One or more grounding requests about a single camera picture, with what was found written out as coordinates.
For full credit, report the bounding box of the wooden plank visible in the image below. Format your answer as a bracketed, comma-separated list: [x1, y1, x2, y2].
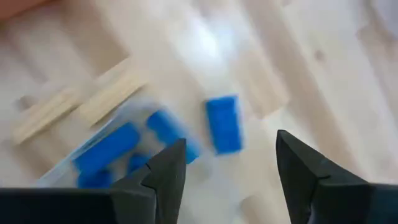
[79, 73, 150, 127]
[12, 86, 85, 146]

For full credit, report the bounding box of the clear plastic bin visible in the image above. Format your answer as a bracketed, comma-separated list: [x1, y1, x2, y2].
[35, 98, 203, 189]

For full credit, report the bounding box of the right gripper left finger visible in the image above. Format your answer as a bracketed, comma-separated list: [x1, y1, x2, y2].
[0, 138, 187, 224]

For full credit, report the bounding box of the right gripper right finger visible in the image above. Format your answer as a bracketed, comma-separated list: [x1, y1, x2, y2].
[276, 129, 398, 224]

